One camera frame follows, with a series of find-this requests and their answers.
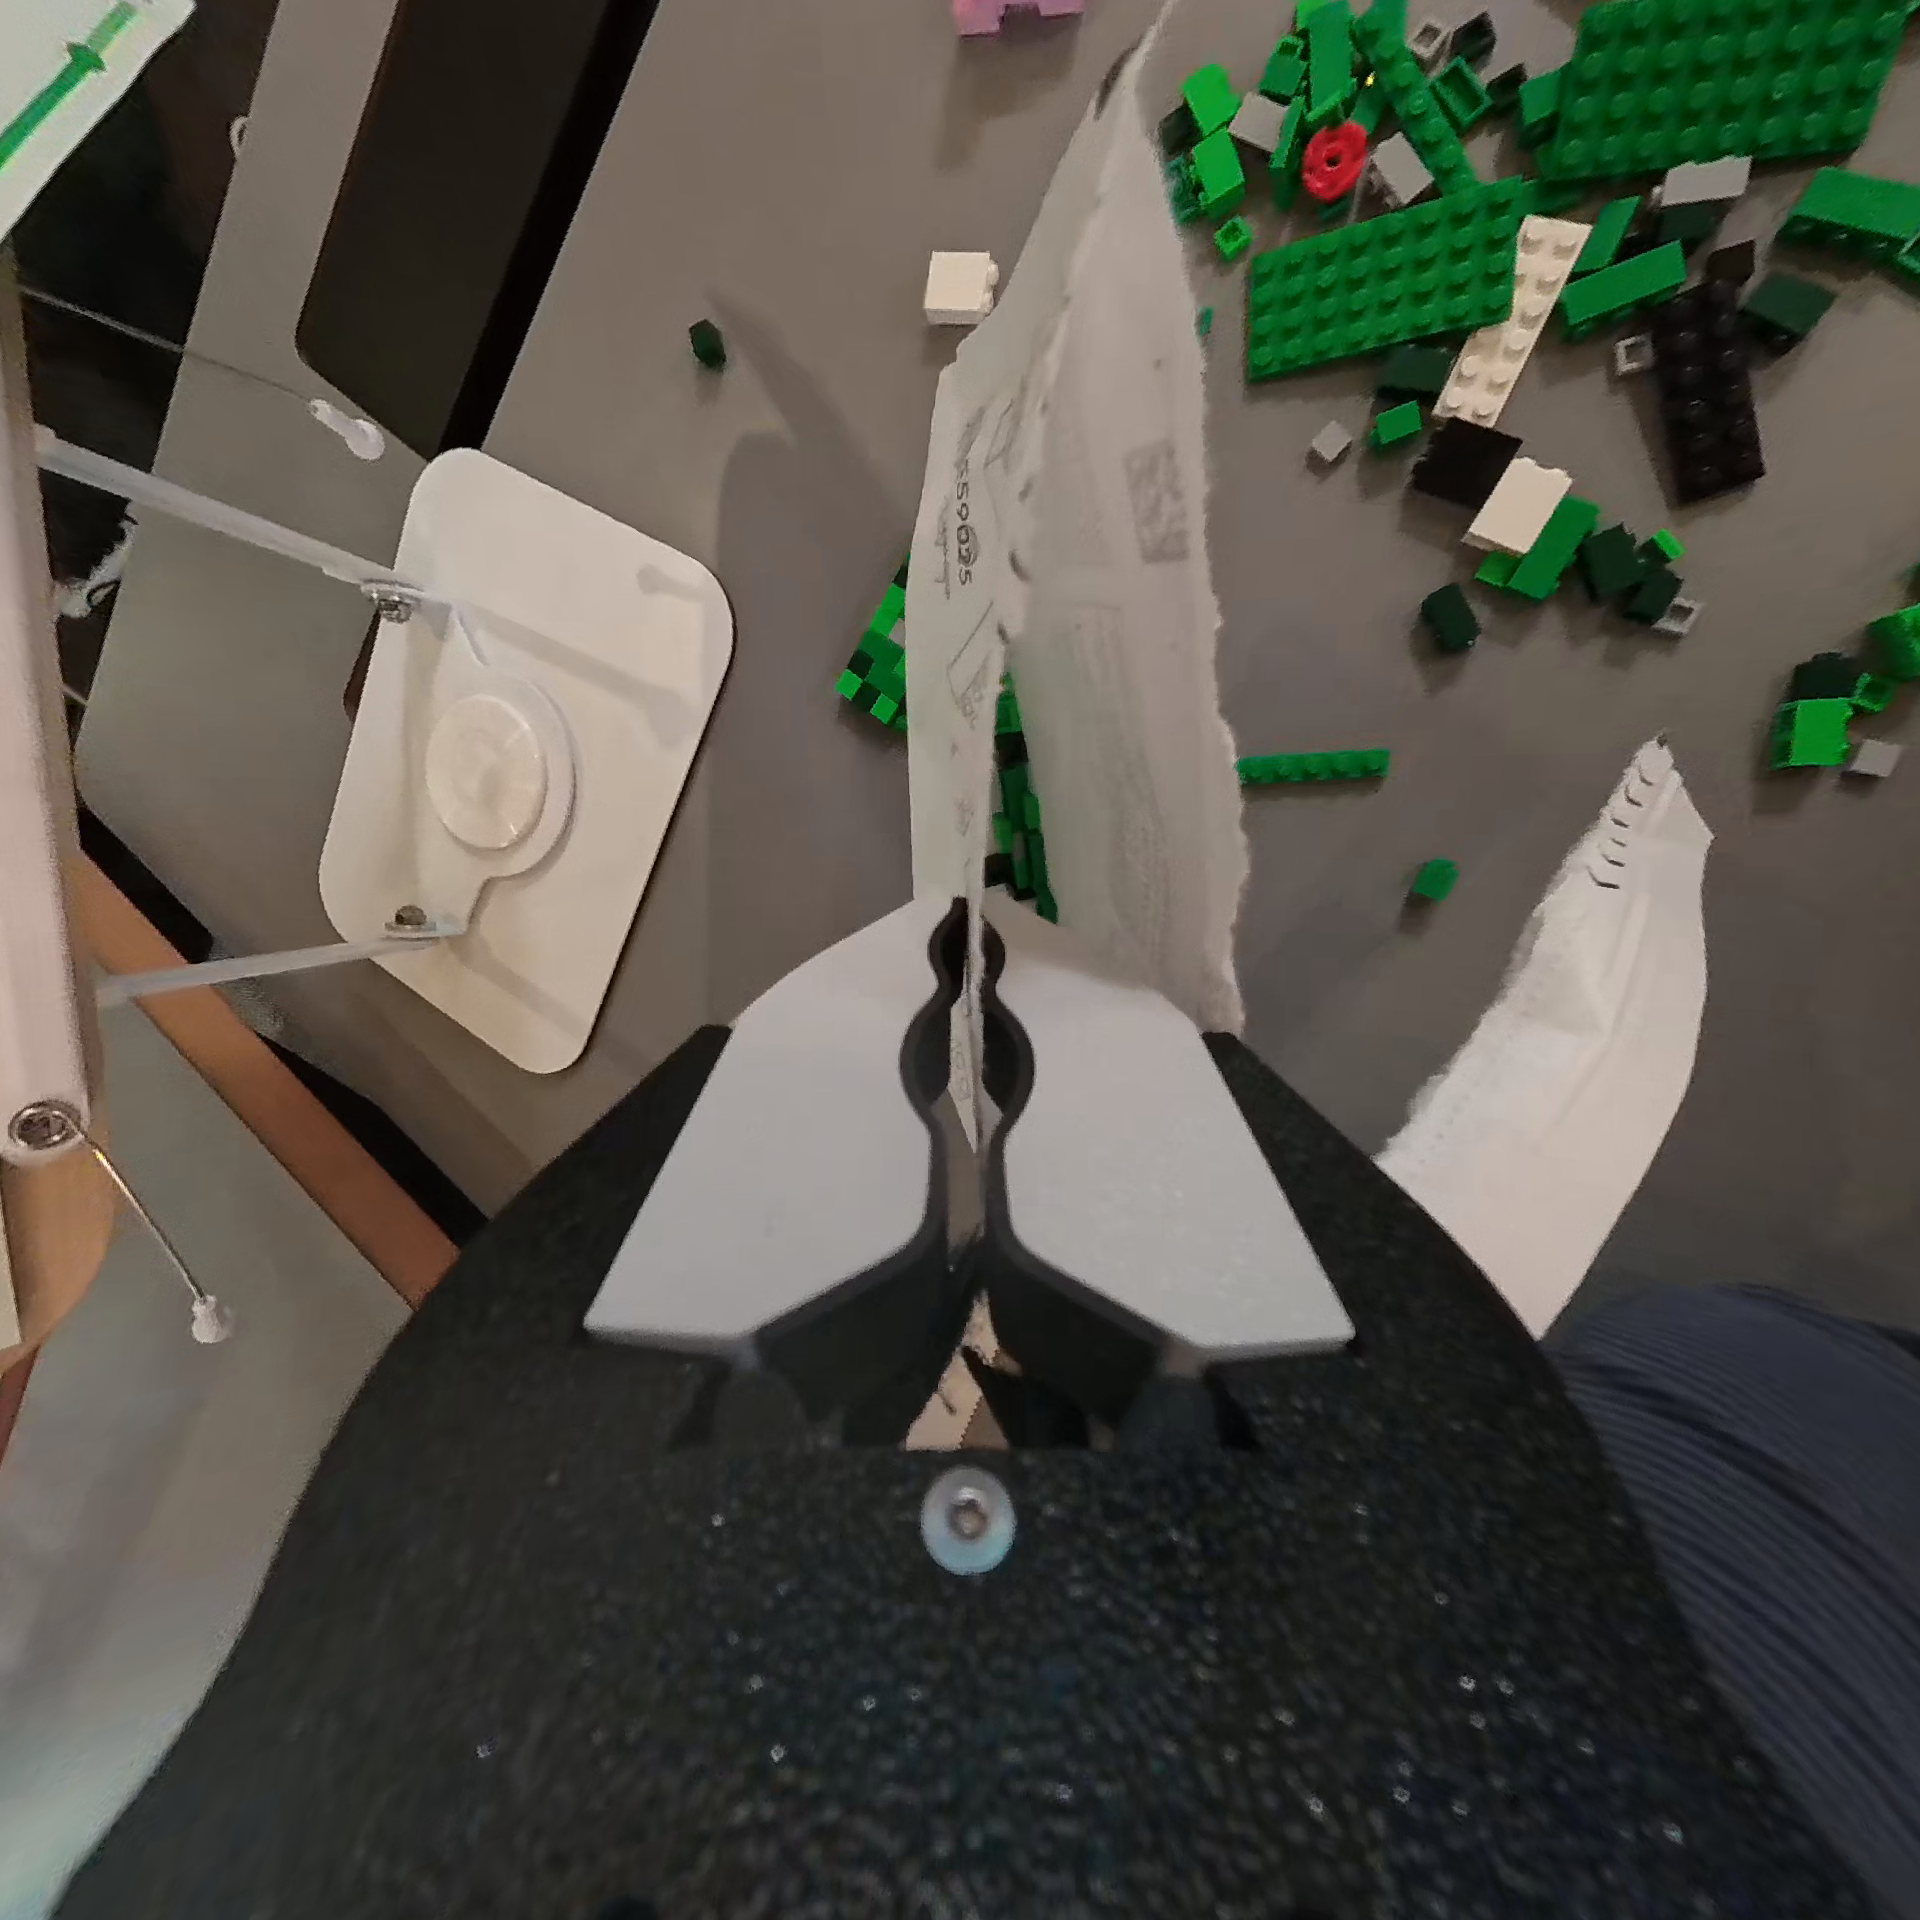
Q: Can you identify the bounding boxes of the curved row of green bricks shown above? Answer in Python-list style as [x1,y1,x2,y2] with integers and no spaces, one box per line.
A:
[1767,559,1920,777]

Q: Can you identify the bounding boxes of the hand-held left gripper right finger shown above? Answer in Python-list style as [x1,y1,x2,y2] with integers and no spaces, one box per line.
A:
[976,912,1360,1386]

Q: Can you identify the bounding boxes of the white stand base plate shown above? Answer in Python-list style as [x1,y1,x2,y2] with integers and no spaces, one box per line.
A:
[0,248,735,1351]

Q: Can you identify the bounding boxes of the grey desk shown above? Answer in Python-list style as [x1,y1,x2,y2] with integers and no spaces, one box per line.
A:
[75,0,1920,1351]

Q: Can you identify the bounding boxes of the grey table with wooden edge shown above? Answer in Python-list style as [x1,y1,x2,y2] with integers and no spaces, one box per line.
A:
[0,858,463,1920]

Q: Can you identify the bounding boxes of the white printed paper bag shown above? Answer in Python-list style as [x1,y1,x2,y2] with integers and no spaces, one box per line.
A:
[901,0,1249,1451]

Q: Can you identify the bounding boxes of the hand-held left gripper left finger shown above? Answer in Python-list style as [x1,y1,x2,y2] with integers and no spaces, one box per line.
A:
[588,898,967,1369]

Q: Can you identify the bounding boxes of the small black plate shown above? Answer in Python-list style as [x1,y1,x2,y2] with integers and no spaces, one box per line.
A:
[1405,420,1528,515]

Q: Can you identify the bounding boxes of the long black plate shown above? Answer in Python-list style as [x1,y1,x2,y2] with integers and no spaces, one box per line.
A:
[1648,278,1770,508]

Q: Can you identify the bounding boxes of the person's blue ribbed sweater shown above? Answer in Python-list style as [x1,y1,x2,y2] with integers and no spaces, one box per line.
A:
[1540,1278,1920,1920]

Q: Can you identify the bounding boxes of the pile of green bricks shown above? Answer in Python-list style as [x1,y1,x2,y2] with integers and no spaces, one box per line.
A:
[1158,0,1920,605]

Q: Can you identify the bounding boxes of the green mosaic plate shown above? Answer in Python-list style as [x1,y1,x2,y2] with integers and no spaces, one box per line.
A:
[835,559,914,735]

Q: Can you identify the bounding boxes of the large green studded plate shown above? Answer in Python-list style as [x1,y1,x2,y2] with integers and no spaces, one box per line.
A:
[1241,177,1535,385]
[1528,0,1910,186]

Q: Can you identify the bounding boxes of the green printed instruction booklet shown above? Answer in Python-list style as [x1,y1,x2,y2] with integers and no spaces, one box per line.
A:
[0,0,197,235]

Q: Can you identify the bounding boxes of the long white plate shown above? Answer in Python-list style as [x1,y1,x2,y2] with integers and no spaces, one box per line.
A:
[1430,213,1591,428]

